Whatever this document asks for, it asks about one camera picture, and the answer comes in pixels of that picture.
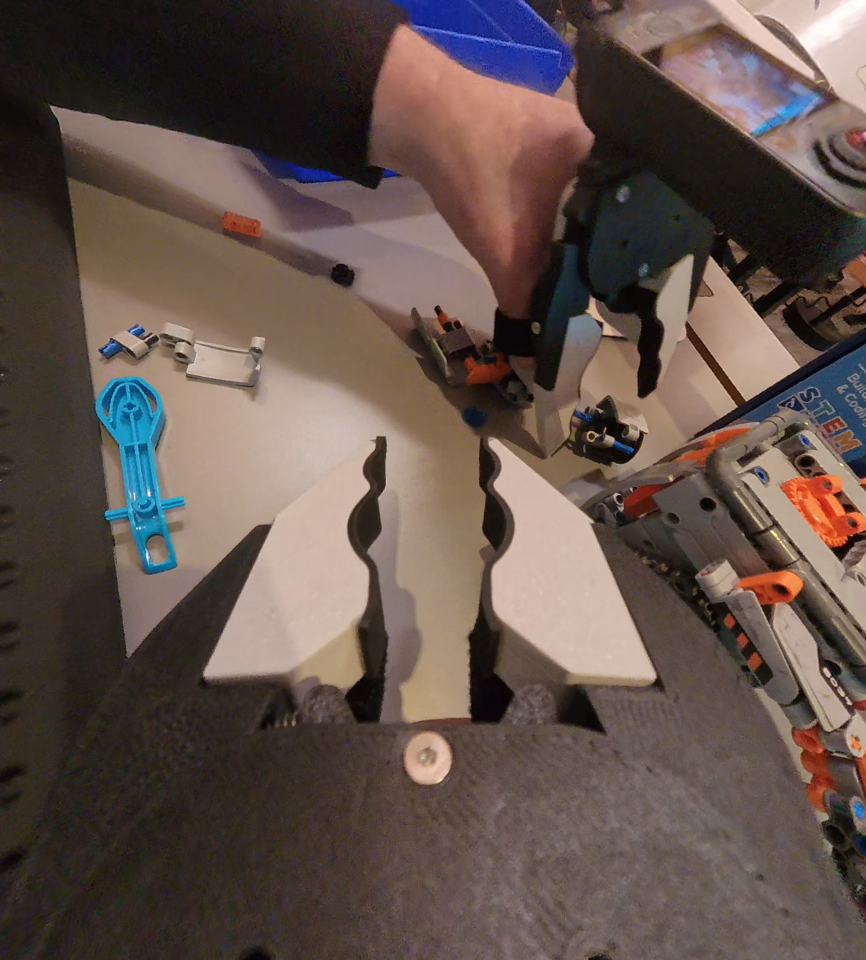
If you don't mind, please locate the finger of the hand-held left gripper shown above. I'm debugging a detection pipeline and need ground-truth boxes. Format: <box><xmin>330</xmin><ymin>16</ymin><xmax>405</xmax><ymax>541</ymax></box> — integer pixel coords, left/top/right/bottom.
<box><xmin>535</xmin><ymin>248</ymin><xmax>609</xmax><ymax>454</ymax></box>
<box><xmin>636</xmin><ymin>255</ymin><xmax>707</xmax><ymax>402</ymax></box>

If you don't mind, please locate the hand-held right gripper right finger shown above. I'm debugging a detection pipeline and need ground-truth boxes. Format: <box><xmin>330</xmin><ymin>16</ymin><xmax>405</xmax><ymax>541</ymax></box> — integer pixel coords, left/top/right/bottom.
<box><xmin>468</xmin><ymin>435</ymin><xmax>662</xmax><ymax>694</ymax></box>

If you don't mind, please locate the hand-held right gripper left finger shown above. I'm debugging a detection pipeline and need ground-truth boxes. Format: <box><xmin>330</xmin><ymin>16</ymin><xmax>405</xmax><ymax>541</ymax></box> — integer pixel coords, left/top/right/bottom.
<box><xmin>201</xmin><ymin>435</ymin><xmax>389</xmax><ymax>691</ymax></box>

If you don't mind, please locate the black wheel hub assembly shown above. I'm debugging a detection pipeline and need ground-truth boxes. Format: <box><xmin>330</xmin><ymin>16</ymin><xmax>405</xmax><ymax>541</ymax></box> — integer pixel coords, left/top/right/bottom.
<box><xmin>567</xmin><ymin>396</ymin><xmax>648</xmax><ymax>465</ymax></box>

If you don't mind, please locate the person's left forearm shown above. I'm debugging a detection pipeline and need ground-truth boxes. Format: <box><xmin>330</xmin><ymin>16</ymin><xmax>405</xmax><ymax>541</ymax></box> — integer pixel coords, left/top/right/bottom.
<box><xmin>0</xmin><ymin>0</ymin><xmax>407</xmax><ymax>190</ymax></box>

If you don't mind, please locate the person's left hand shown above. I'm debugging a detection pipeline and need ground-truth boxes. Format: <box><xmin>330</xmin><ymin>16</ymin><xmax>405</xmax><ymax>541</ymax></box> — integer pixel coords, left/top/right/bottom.
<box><xmin>370</xmin><ymin>21</ymin><xmax>600</xmax><ymax>357</ymax></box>

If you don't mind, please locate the dark grey orange block assembly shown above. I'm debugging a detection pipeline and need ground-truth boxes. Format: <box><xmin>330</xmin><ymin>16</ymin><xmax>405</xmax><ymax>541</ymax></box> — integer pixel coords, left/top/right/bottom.
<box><xmin>409</xmin><ymin>303</ymin><xmax>534</xmax><ymax>411</ymax></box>

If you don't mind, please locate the white instruction sheet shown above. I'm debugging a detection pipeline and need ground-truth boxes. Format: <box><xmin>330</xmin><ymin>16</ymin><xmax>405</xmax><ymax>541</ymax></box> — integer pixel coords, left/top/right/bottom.
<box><xmin>760</xmin><ymin>0</ymin><xmax>866</xmax><ymax>124</ymax></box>

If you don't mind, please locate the blue robot kit box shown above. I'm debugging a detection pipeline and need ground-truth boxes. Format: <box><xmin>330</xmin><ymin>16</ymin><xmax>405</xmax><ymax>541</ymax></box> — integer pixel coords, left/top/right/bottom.
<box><xmin>730</xmin><ymin>297</ymin><xmax>866</xmax><ymax>499</ymax></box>

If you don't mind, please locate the grey orange tracked toy robot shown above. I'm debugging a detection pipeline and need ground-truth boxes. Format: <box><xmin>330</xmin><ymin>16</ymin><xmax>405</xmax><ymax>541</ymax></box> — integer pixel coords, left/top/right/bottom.
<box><xmin>589</xmin><ymin>416</ymin><xmax>866</xmax><ymax>904</ymax></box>

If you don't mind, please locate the blue plastic separator tool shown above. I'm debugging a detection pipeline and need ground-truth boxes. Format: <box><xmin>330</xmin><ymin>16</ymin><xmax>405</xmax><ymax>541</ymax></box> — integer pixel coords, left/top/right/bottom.
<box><xmin>94</xmin><ymin>377</ymin><xmax>192</xmax><ymax>576</ymax></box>

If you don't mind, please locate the grey curved panel piece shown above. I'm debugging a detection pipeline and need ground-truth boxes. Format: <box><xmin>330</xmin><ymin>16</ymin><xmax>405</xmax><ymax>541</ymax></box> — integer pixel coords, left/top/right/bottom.
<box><xmin>162</xmin><ymin>321</ymin><xmax>267</xmax><ymax>393</ymax></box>

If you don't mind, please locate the blue plastic storage bin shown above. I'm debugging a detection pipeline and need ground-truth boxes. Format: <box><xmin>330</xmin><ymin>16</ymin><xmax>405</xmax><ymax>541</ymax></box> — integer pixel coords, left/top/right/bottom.
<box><xmin>246</xmin><ymin>0</ymin><xmax>578</xmax><ymax>184</ymax></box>

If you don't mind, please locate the black dimpled mat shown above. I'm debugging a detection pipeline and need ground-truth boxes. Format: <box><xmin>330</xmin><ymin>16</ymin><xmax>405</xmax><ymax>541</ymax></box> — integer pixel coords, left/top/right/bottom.
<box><xmin>0</xmin><ymin>105</ymin><xmax>131</xmax><ymax>960</ymax></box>

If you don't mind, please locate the small grey blue pin connector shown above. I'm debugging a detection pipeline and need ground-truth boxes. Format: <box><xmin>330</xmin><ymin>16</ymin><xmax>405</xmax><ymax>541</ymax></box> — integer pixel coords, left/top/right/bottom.
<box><xmin>99</xmin><ymin>321</ymin><xmax>162</xmax><ymax>363</ymax></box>

